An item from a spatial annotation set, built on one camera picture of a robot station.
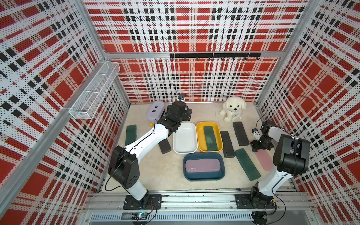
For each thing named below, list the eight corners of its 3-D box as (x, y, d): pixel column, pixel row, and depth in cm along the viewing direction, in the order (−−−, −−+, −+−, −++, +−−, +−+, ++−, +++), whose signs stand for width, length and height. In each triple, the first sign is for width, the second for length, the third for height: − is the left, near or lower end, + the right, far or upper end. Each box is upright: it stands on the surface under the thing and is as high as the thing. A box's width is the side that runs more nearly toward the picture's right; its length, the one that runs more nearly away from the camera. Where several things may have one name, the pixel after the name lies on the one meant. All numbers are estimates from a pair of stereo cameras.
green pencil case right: (249, 181, 82) (251, 180, 80) (233, 152, 94) (234, 150, 92) (259, 178, 84) (261, 177, 82) (242, 149, 96) (243, 147, 94)
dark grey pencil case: (162, 155, 93) (162, 153, 91) (158, 144, 98) (157, 142, 96) (172, 150, 95) (172, 148, 93) (167, 140, 100) (167, 138, 98)
